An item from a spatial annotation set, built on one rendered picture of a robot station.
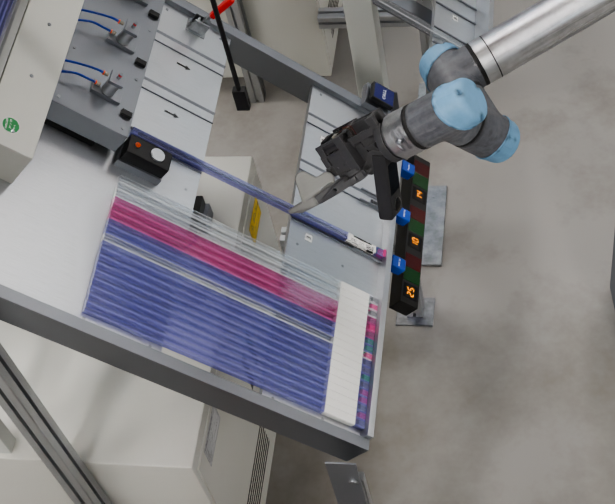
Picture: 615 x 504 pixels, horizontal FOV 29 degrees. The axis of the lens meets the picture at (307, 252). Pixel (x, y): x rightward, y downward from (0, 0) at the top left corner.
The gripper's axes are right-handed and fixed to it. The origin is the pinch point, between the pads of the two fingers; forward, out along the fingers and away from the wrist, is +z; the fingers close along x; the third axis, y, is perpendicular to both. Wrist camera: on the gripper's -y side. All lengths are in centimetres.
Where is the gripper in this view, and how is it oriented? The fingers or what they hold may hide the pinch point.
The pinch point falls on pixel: (310, 194)
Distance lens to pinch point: 200.1
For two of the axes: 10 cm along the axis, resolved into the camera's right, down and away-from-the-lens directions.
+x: -4.3, 5.0, -7.5
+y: -5.6, -8.0, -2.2
